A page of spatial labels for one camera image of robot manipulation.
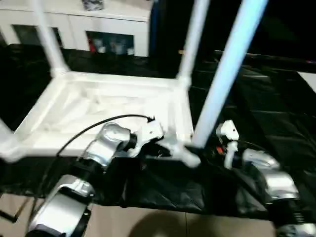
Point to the white plastic table leg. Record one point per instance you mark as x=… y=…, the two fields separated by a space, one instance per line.
x=195 y=37
x=49 y=37
x=7 y=140
x=227 y=74

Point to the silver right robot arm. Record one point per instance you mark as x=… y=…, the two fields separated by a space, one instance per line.
x=279 y=182

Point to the black work mat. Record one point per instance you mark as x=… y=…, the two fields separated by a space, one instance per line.
x=172 y=187

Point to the small white jar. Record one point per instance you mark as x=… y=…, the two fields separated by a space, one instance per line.
x=101 y=48
x=130 y=51

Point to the white flat board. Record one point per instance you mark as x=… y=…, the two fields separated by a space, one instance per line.
x=308 y=80

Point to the small red bottle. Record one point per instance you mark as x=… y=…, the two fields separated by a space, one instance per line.
x=91 y=45

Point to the blue vertical panel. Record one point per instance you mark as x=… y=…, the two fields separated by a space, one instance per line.
x=153 y=24

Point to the white glass-door cabinet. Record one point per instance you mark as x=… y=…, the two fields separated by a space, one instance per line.
x=74 y=19

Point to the grey glossy object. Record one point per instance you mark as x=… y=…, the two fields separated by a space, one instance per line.
x=93 y=5

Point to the black folding chair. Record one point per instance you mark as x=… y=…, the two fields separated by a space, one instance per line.
x=7 y=215

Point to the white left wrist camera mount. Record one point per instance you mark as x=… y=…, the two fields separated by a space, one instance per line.
x=150 y=130

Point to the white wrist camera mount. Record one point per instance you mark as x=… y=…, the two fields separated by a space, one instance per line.
x=150 y=130
x=228 y=129

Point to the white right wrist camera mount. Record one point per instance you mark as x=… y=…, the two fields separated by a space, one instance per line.
x=228 y=129

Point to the black metal rail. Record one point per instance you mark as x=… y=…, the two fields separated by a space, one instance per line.
x=271 y=60

